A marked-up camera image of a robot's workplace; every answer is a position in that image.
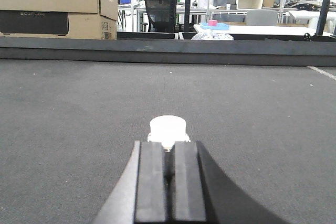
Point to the black vertical post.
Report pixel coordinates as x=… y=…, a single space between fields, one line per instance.
x=186 y=26

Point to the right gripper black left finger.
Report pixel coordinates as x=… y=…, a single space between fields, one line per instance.
x=139 y=196

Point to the grey chair back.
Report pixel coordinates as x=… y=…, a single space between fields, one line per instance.
x=261 y=17

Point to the large cardboard box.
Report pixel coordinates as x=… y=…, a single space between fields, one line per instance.
x=75 y=19

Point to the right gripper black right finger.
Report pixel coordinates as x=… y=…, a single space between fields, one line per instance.
x=203 y=193

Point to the pink cube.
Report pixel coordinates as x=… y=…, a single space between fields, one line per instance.
x=212 y=23

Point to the white plastic bin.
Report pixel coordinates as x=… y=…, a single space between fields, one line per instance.
x=249 y=4

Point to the white table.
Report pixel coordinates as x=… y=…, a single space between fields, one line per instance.
x=267 y=30

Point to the crumpled plastic bag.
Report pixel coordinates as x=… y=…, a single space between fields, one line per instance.
x=211 y=35

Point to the black office chair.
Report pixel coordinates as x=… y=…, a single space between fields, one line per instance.
x=161 y=15

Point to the white valve with metal fitting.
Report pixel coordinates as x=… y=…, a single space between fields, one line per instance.
x=167 y=130

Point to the black conveyor side rail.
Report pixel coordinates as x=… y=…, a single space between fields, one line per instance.
x=170 y=51

